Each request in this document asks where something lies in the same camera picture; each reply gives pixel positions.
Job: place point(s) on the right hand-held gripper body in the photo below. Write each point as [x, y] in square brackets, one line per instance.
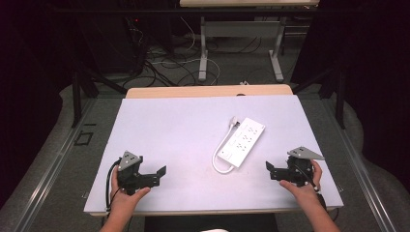
[299, 170]

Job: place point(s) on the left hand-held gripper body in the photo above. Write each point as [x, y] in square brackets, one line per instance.
[129, 175]

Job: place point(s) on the person's right hand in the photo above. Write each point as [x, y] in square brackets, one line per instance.
[306, 190]

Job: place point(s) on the person's left hand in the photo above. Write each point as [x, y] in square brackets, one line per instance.
[124, 199]

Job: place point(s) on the white table mat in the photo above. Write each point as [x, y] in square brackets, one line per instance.
[180, 145]

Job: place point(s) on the white power strip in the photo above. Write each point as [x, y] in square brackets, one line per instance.
[241, 143]

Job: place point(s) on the person's dark clothing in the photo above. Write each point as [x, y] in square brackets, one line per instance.
[209, 223]

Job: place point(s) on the light wooden table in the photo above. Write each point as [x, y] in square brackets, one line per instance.
[193, 91]

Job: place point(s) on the black metal stand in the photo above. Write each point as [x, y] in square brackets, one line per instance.
[335, 87]
[80, 93]

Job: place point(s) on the black equipment rack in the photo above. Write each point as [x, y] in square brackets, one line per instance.
[116, 42]

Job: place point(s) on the white-legged background desk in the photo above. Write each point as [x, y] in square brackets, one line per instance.
[245, 29]

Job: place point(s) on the aluminium floor rail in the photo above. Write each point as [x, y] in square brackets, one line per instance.
[48, 167]
[357, 161]

